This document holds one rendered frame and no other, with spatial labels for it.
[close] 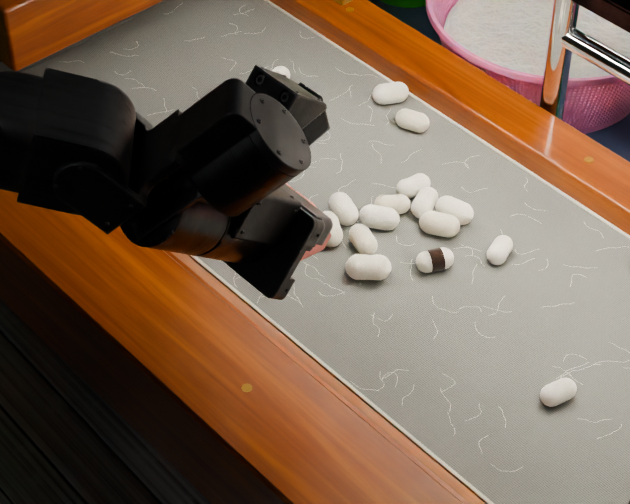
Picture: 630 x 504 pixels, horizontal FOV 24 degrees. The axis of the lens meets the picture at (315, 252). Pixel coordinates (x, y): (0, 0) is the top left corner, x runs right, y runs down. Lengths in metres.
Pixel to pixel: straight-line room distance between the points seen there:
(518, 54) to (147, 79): 0.37
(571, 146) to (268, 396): 0.40
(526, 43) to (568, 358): 0.44
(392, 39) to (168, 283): 0.39
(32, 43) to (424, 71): 0.37
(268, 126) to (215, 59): 0.57
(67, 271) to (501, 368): 0.36
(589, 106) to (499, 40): 0.12
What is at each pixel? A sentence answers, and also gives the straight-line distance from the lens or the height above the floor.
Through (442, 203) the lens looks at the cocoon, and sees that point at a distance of 1.28.
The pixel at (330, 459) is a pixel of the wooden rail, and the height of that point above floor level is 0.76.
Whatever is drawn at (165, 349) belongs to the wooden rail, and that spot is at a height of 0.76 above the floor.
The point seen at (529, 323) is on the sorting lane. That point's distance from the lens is 1.21.
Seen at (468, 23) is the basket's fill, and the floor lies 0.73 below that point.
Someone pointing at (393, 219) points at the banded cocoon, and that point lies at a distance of 1.26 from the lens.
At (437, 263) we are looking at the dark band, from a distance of 1.23.
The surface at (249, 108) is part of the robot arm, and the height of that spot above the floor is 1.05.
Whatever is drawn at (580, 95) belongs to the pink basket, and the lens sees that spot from 1.44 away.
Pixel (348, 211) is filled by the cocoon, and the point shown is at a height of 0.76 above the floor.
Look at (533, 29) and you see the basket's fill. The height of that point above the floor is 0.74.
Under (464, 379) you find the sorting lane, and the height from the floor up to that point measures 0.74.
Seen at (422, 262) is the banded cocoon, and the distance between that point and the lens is 1.23.
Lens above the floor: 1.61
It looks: 44 degrees down
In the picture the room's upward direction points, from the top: straight up
